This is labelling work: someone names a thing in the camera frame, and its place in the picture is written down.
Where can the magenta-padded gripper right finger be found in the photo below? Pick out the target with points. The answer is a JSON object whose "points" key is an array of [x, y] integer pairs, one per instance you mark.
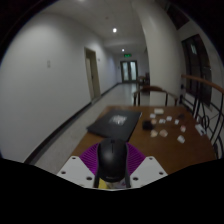
{"points": [[148, 171]]}

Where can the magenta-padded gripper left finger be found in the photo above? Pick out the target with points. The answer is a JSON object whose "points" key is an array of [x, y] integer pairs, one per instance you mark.
{"points": [[75, 171]]}

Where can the black computer mouse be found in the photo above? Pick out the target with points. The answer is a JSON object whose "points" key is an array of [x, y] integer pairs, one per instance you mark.
{"points": [[112, 160]]}

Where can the peach cartoon sticker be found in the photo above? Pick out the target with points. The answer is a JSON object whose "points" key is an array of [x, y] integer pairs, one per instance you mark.
{"points": [[154, 133], [163, 133]]}

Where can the small black box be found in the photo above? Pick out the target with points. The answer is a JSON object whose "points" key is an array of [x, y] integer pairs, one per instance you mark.
{"points": [[147, 125]]}

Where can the small pale cartoon sticker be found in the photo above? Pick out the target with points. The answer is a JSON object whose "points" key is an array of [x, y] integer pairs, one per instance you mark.
{"points": [[162, 121], [169, 118], [152, 115], [176, 122], [153, 121]]}

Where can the red and white sticker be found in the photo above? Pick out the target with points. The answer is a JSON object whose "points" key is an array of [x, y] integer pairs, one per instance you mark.
{"points": [[183, 128]]}

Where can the closed black laptop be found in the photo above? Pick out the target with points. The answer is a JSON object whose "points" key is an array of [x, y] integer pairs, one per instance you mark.
{"points": [[115, 125]]}

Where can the small white box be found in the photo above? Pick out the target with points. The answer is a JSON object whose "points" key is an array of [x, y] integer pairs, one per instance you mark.
{"points": [[158, 111]]}

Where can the wooden armchair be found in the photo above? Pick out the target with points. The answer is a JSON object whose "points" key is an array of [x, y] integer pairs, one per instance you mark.
{"points": [[153, 89]]}

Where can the glass double door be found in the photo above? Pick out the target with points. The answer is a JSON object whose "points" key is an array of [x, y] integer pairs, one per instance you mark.
{"points": [[128, 71]]}

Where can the black railing with wooden handrail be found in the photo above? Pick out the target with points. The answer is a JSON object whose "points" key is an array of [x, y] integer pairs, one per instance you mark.
{"points": [[203, 81]]}

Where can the green exit sign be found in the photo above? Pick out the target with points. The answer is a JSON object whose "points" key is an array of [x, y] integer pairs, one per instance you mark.
{"points": [[127, 55]]}

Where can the dark framed window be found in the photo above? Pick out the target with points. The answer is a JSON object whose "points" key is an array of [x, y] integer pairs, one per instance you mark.
{"points": [[196, 63]]}

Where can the side door with frame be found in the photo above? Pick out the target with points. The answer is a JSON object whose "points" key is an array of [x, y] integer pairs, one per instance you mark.
{"points": [[93, 75]]}

